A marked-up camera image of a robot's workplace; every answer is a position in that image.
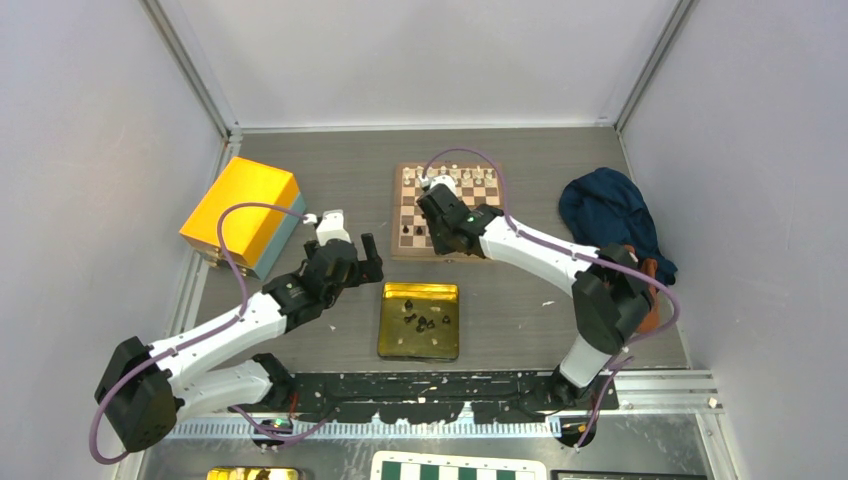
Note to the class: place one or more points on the green white chess mat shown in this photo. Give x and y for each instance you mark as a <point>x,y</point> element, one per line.
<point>399,465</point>

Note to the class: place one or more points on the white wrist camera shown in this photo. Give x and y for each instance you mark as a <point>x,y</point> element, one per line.
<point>427,183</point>
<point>330,226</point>

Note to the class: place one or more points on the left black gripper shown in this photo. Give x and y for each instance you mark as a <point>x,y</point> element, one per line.
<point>367,271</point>

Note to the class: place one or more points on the gold metal tray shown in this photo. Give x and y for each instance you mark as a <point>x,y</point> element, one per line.
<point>398,338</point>

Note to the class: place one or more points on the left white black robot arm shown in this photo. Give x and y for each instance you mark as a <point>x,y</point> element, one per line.
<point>147,389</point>

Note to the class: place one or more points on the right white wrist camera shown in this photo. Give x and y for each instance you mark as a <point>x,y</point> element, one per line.
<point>427,183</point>

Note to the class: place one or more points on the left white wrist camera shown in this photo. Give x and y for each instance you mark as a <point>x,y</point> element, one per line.
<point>330,226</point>

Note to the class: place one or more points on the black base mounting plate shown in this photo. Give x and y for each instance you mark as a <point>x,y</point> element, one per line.
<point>507,397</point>

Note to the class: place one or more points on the dark blue cloth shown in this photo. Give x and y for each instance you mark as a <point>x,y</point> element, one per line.
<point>605,207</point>

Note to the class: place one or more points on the wooden chess board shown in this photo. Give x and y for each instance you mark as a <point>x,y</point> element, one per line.
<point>485,189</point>

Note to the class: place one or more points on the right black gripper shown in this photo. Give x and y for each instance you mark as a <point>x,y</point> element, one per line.
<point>440,247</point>

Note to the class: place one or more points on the orange yellow box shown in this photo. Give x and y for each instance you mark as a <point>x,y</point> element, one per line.
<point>256,234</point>

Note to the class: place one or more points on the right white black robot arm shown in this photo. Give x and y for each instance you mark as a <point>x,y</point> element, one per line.
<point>610,295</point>

